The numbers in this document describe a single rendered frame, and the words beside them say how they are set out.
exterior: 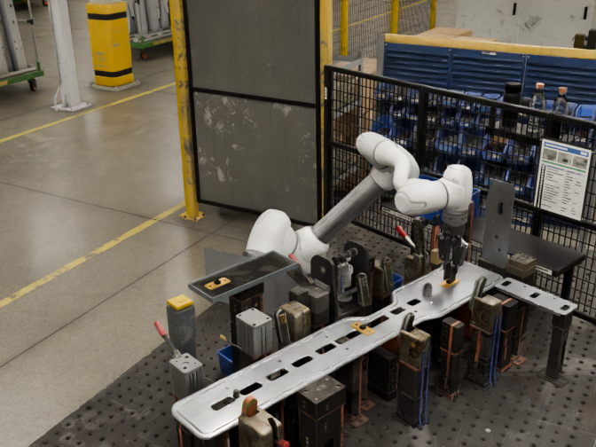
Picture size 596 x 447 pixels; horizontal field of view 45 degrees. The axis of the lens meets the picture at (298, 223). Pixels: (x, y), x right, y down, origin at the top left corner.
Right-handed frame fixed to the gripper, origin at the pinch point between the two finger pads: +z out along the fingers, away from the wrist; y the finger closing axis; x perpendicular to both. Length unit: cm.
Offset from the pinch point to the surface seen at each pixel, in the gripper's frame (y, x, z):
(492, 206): -1.8, 26.6, -18.4
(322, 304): -16, -50, 1
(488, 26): -380, 575, 14
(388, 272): -14.4, -18.1, -0.6
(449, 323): 16.4, -21.2, 5.8
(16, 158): -556, 47, 104
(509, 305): 22.7, 5.5, 6.7
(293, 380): 5, -82, 5
